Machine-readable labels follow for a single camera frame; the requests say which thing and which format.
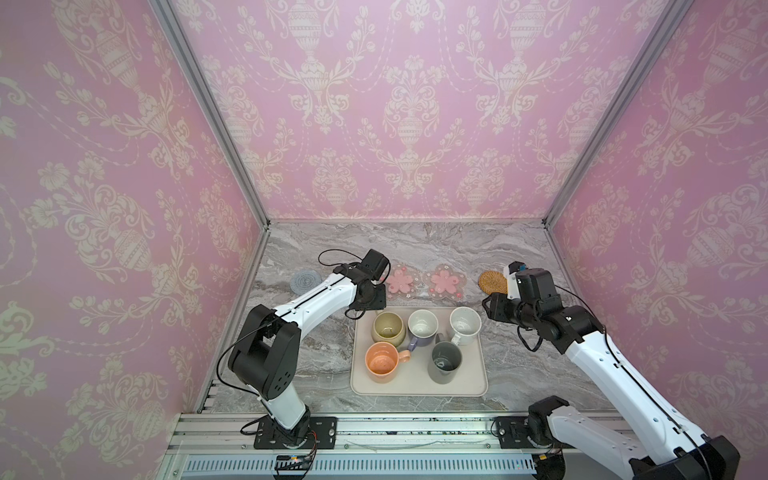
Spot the rattan woven round coaster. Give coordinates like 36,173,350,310
477,270,508,295

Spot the yellow-green mug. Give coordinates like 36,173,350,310
371,311,406,348

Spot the pink flower coaster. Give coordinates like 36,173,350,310
425,264,466,301
385,264,422,299

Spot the orange pink mug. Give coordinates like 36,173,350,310
364,342,411,383

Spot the blue woven round coaster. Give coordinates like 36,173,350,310
289,269,323,296

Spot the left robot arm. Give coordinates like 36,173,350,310
227,273,386,448

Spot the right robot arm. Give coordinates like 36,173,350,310
482,261,740,479

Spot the lavender white mug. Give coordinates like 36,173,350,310
398,309,439,352

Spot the beige serving tray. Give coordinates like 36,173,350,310
350,307,488,397

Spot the grey mug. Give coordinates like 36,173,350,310
428,333,463,384

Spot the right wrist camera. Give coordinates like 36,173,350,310
516,268,563,315

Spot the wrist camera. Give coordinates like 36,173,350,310
359,249,391,283
516,268,563,315

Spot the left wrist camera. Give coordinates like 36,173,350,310
359,249,391,283

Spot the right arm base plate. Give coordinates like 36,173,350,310
490,415,572,451

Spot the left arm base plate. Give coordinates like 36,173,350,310
250,415,338,450

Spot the right aluminium corner post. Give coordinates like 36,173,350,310
542,0,693,231

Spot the aluminium corner post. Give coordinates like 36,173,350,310
542,0,693,231
148,0,270,231

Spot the left aluminium corner post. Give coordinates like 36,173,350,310
148,0,270,231

